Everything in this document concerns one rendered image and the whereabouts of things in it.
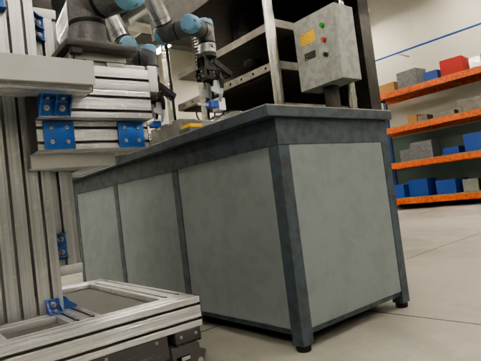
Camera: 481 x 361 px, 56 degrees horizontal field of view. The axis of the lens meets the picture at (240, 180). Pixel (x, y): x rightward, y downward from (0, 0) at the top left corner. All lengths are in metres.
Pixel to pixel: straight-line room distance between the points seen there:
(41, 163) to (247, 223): 0.70
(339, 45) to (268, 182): 1.16
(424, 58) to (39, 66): 8.02
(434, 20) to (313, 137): 7.46
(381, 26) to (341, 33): 6.94
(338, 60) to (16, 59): 1.64
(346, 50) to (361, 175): 0.92
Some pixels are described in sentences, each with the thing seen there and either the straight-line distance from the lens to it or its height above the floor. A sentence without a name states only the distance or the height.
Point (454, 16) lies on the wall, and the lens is 8.82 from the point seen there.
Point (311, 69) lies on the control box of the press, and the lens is 2.58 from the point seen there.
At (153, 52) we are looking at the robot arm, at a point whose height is 1.23.
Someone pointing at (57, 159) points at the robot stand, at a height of 0.71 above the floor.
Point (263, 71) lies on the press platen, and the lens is 2.77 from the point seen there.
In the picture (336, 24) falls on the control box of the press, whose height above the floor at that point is 1.35.
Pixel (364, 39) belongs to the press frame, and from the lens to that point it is 3.27.
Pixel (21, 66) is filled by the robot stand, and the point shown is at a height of 0.91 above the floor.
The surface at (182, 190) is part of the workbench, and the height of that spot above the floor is 0.58.
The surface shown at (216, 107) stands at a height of 0.92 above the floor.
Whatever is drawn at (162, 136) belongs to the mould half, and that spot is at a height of 0.84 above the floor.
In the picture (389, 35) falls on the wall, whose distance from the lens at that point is 9.32.
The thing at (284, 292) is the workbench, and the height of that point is 0.19.
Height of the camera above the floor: 0.51
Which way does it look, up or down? 2 degrees up
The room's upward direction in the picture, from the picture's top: 7 degrees counter-clockwise
